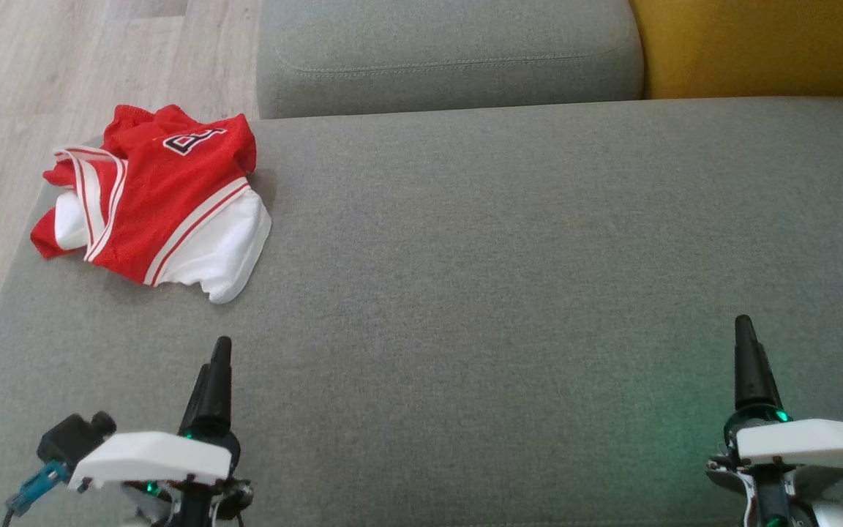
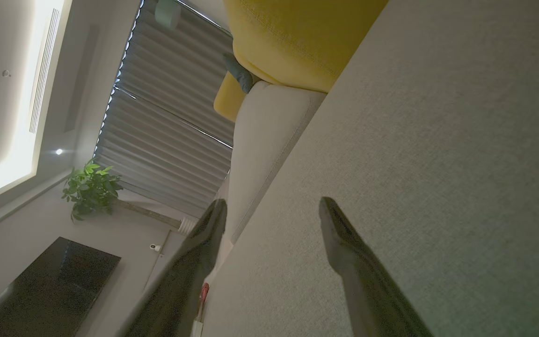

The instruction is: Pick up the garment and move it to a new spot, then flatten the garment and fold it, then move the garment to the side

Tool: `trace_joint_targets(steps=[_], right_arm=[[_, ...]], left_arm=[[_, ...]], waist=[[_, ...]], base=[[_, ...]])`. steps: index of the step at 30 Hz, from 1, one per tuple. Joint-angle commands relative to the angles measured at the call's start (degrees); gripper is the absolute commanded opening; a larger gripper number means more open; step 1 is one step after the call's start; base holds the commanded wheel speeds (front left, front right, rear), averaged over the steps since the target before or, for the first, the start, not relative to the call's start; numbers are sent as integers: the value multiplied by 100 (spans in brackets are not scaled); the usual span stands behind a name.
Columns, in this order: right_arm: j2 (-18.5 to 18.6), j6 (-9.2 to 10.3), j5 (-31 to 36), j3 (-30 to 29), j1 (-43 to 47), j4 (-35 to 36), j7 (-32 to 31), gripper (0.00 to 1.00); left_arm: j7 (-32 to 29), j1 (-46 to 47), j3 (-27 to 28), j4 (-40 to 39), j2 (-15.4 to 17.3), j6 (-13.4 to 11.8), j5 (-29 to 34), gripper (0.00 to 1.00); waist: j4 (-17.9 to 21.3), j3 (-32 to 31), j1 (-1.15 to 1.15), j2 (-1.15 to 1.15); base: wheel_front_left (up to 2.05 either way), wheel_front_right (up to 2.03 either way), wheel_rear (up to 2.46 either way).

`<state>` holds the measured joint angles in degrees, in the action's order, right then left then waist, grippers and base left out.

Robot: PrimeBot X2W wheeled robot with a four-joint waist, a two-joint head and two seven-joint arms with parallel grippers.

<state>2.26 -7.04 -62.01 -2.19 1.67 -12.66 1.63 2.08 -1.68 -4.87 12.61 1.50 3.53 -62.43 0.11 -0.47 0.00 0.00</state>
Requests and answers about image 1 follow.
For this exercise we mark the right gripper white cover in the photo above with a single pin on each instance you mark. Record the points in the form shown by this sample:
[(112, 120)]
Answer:
[(809, 443)]

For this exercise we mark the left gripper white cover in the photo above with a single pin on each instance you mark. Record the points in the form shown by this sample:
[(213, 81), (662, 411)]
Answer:
[(151, 454)]

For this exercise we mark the red Bulls 23 jersey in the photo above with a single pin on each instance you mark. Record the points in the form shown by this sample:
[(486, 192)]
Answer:
[(173, 197)]

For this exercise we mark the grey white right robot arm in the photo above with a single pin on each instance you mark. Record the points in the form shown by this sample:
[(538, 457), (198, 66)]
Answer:
[(827, 512)]

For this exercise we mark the grey fabric sofa seat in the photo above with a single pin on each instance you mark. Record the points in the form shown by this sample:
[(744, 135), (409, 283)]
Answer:
[(502, 293)]

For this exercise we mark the yellow sofa cushion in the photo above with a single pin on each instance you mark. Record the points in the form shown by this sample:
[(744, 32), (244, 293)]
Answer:
[(758, 44)]

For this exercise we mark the grey sofa back cushion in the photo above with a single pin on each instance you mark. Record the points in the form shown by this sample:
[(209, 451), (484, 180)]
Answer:
[(451, 51)]

